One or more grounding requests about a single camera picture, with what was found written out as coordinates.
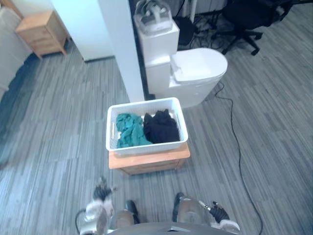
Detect black floor cable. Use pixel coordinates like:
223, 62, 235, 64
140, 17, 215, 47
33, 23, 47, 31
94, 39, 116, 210
214, 81, 264, 235

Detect robot torso and legs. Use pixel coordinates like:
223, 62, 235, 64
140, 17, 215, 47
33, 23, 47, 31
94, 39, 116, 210
106, 192, 216, 235

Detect low wooden stool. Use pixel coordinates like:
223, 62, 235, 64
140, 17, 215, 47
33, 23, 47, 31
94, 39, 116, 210
108, 143, 191, 176

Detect teal cloth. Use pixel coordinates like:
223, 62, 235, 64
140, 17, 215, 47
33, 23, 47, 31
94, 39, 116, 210
115, 113, 153, 148

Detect black cloth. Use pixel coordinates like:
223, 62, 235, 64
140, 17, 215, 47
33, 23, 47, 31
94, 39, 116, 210
142, 109, 181, 144

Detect black office chair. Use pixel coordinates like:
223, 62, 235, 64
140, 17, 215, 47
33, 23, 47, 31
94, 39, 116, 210
219, 0, 294, 56

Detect white bed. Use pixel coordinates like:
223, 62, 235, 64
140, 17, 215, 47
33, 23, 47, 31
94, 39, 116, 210
0, 6, 33, 99

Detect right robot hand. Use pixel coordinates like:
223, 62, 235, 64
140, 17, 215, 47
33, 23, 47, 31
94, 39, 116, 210
199, 200, 229, 224

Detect wooden bedside cabinet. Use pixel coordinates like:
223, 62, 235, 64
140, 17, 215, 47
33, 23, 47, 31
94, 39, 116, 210
15, 10, 69, 60

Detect black cable bundle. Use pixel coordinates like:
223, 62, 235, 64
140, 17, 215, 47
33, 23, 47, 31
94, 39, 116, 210
174, 9, 235, 49

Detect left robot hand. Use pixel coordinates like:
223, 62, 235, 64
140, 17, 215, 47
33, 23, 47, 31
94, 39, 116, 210
93, 176, 118, 202

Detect white toilet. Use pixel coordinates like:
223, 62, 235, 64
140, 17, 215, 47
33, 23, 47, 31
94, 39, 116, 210
136, 23, 228, 109

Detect white plastic laundry basket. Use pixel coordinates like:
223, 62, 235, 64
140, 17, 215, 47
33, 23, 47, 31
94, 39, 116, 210
105, 97, 189, 156

